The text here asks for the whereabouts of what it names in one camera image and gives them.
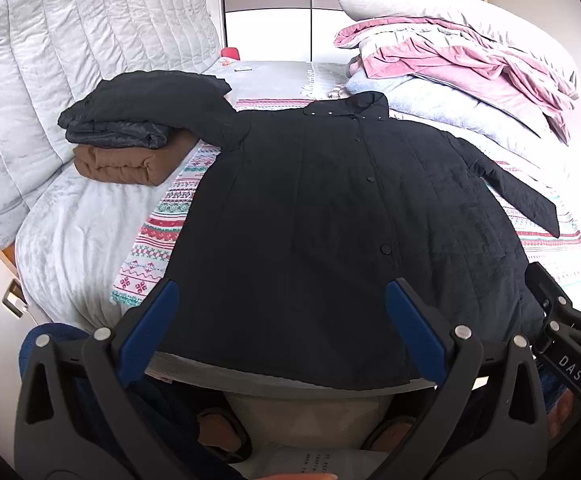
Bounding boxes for folded black puffer jacket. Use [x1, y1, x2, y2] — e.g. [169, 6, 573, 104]
[58, 71, 234, 151]

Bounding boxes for light blue blanket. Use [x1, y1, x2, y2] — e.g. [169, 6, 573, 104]
[345, 71, 546, 142]

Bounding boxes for person's right foot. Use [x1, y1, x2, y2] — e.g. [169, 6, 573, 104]
[361, 414, 417, 455]

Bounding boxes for folded brown garment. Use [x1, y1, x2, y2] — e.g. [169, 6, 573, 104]
[73, 130, 202, 188]

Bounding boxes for person's right hand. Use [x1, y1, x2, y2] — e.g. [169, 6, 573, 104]
[545, 389, 578, 442]

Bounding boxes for pink velvet blanket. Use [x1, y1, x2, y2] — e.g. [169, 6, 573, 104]
[333, 16, 578, 147]

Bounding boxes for person's left foot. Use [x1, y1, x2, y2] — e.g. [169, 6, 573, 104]
[197, 406, 252, 465]

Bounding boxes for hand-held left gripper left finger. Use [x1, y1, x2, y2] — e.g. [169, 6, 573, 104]
[14, 279, 232, 480]

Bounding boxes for person's foot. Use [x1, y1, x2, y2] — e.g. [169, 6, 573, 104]
[197, 406, 252, 465]
[361, 414, 417, 455]

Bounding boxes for grey duvet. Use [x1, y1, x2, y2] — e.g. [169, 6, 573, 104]
[337, 0, 581, 102]

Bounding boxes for printed white paper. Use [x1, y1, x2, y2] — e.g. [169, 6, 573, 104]
[264, 446, 392, 480]

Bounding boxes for white patterned blanket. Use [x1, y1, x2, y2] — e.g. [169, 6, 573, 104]
[110, 97, 581, 311]

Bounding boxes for light grey bedspread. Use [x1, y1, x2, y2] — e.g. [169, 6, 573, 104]
[14, 59, 581, 333]

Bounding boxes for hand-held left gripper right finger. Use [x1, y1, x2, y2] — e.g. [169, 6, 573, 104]
[384, 278, 552, 480]

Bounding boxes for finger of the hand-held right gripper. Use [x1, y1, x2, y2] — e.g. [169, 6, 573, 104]
[524, 261, 573, 323]

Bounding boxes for white and grey wardrobe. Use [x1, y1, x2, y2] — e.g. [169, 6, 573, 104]
[218, 0, 491, 63]

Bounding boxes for black quilted coat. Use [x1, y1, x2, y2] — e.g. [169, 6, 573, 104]
[156, 91, 560, 391]

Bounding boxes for person's blue trousers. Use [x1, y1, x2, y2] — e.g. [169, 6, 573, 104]
[18, 321, 573, 480]

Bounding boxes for grey quilted headboard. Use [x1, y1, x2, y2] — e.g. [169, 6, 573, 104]
[0, 0, 222, 251]

